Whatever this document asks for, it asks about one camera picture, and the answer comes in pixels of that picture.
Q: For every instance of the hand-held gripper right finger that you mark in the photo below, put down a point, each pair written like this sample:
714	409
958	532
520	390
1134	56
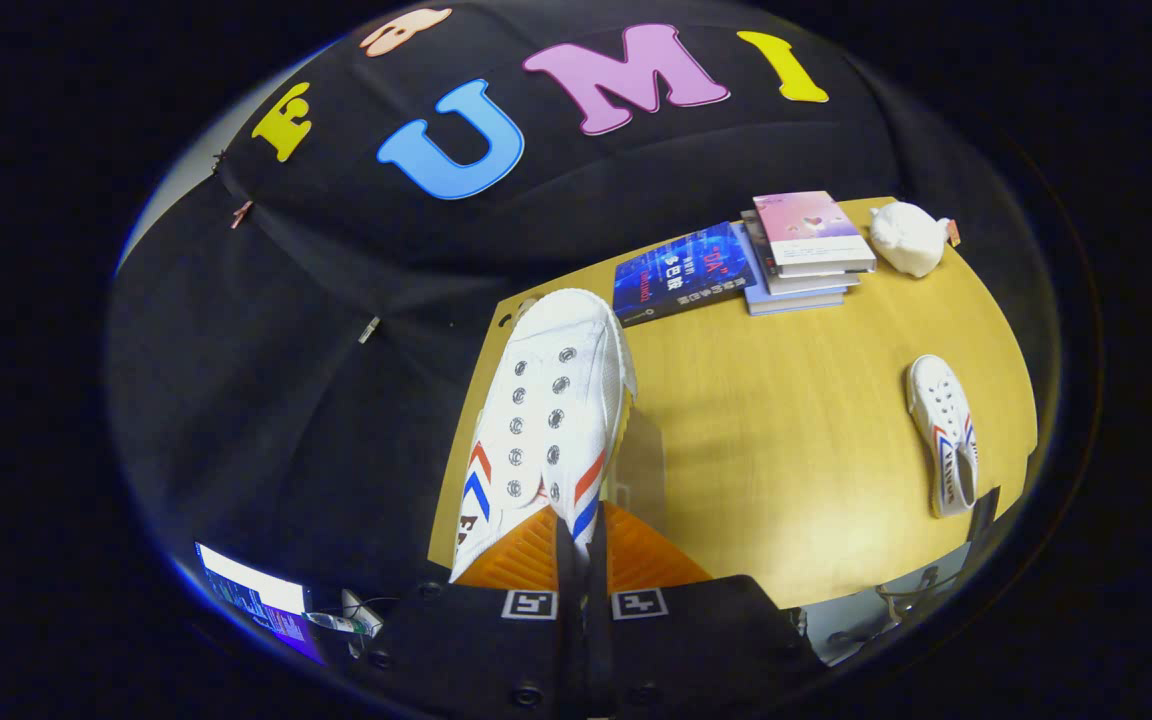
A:
600	650

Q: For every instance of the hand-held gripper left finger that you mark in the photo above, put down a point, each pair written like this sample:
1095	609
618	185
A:
569	640

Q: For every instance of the white striped canvas shoe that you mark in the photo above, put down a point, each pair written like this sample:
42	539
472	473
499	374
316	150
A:
941	420
556	400

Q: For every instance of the small white device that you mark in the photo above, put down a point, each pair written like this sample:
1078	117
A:
361	618

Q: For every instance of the computer screen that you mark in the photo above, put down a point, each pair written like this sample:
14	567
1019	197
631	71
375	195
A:
256	600

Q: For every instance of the small silver clip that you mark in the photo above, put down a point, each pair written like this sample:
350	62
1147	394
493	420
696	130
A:
368	330

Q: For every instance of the dark blue book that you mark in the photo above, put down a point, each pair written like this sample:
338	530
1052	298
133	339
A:
681	275

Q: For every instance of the black table clamp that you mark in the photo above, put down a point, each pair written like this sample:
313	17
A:
983	515

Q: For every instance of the grey cover book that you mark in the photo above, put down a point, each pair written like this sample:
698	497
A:
806	284

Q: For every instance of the pink cover book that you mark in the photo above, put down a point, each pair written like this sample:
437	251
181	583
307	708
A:
806	225

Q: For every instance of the white plush toy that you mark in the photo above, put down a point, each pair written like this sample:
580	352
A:
906	240

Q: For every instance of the red clothespin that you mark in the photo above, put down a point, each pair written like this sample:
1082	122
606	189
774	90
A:
241	214

